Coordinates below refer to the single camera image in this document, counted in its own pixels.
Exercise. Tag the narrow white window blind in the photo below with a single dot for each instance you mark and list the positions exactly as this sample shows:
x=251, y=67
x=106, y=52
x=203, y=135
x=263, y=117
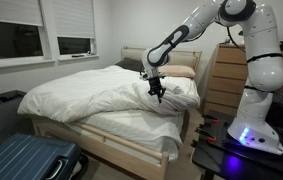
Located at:
x=74, y=16

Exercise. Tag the light wooden bed frame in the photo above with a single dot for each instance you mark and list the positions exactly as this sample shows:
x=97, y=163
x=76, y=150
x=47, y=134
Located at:
x=134, y=165

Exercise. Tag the pink pillow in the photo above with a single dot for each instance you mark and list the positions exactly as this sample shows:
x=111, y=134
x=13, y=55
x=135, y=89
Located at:
x=181, y=71

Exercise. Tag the narrow dark window pane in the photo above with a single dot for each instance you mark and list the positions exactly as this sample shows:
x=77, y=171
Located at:
x=74, y=45

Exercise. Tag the wooden dresser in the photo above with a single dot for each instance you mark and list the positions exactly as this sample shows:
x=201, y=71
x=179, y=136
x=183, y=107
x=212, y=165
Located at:
x=224, y=83

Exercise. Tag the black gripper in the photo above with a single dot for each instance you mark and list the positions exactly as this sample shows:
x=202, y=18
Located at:
x=156, y=84

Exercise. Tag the black remote control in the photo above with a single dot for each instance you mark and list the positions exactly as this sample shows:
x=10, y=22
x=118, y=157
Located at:
x=78, y=56

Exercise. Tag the blue hard-shell suitcase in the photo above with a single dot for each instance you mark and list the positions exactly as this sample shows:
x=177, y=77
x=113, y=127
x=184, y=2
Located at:
x=21, y=156

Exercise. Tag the black robot table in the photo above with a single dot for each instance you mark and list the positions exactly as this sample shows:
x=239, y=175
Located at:
x=221, y=160

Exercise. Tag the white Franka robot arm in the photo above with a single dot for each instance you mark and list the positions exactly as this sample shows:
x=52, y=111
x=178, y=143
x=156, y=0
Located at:
x=264, y=66

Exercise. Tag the dark grey pillow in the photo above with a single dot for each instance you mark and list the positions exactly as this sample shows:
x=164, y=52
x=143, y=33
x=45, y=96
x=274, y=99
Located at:
x=131, y=64

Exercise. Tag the wide dark window pane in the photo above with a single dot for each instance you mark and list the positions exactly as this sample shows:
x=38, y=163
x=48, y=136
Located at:
x=11, y=41

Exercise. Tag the dark grey ottoman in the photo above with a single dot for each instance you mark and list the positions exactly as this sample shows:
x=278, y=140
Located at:
x=1, y=116

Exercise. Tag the wide white window blind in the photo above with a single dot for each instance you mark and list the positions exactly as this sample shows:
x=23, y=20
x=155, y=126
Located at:
x=11, y=11

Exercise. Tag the white stitched duvet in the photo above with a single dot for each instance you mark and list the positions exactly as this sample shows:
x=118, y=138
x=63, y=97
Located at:
x=91, y=90

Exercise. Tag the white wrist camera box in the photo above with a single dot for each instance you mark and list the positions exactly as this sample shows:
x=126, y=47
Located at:
x=146, y=76

